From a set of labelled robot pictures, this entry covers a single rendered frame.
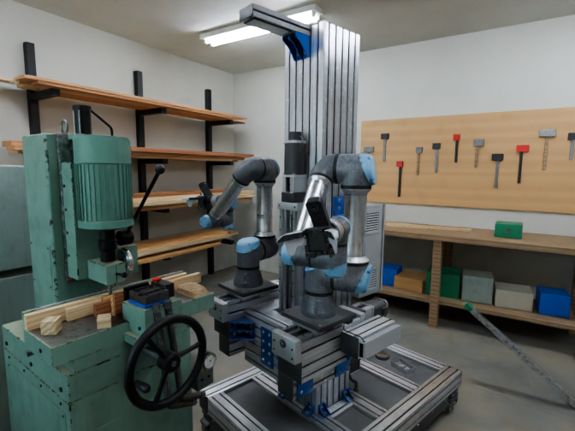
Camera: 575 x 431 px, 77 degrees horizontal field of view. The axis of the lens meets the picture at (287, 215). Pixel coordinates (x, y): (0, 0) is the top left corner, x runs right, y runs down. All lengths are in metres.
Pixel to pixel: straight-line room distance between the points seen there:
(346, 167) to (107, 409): 1.14
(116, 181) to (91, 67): 2.84
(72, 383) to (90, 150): 0.70
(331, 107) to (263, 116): 3.35
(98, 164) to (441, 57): 3.51
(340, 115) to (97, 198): 1.07
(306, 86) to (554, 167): 2.72
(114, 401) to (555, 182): 3.64
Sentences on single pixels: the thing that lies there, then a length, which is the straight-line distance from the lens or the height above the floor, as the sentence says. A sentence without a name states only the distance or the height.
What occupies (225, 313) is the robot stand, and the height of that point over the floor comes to 0.73.
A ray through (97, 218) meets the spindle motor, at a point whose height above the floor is 1.24.
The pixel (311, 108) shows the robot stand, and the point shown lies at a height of 1.67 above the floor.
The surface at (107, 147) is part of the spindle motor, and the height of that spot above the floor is 1.47.
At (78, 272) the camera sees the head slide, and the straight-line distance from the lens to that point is 1.51.
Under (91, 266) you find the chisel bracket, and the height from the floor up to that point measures 1.05.
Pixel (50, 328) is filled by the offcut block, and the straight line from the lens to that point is 1.35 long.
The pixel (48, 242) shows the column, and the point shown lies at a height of 1.13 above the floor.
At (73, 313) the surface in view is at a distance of 1.43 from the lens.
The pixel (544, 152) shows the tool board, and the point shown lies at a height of 1.57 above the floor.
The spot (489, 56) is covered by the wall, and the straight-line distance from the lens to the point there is 4.13.
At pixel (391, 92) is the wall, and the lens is 4.25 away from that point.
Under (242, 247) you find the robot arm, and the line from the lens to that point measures 1.82.
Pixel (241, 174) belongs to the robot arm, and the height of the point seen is 1.37.
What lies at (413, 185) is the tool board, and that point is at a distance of 4.08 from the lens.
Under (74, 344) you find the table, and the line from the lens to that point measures 1.29.
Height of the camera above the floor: 1.40
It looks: 7 degrees down
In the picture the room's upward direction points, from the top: 1 degrees clockwise
